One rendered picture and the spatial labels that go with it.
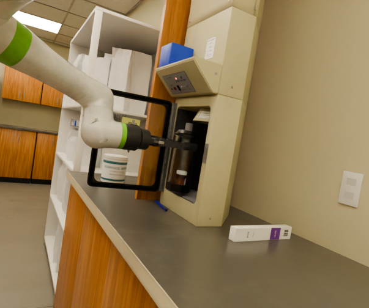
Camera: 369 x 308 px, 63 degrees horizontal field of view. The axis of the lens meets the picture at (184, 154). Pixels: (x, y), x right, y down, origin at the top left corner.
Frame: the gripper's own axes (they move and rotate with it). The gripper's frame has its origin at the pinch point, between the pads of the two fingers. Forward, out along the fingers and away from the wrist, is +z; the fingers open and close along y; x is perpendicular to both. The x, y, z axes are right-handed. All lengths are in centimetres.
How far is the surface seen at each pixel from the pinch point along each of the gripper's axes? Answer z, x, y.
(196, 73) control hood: -8.6, -25.3, -13.5
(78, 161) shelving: -16, 24, 100
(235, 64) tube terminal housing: 4.4, -31.4, -16.9
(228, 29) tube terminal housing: -0.8, -41.9, -16.5
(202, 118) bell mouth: 2.1, -11.6, -6.1
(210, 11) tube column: 0, -52, -2
